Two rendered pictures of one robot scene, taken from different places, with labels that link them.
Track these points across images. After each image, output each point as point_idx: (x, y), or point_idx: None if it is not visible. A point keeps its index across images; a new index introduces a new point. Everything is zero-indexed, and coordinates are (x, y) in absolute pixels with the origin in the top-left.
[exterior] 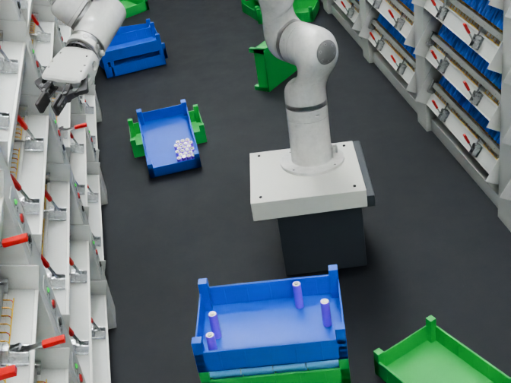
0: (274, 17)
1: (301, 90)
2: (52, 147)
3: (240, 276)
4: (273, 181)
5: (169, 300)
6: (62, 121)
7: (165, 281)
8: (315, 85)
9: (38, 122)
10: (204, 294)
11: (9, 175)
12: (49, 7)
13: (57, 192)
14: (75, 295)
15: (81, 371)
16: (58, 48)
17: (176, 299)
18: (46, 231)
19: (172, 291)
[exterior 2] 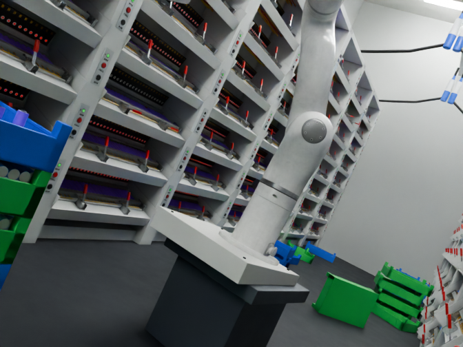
0: (300, 94)
1: (276, 162)
2: (88, 61)
3: (120, 302)
4: (199, 224)
5: (62, 267)
6: (138, 118)
7: (82, 265)
8: (289, 164)
9: (89, 27)
10: None
11: None
12: (208, 91)
13: (58, 82)
14: None
15: None
16: (193, 118)
17: (66, 270)
18: (4, 53)
19: (74, 268)
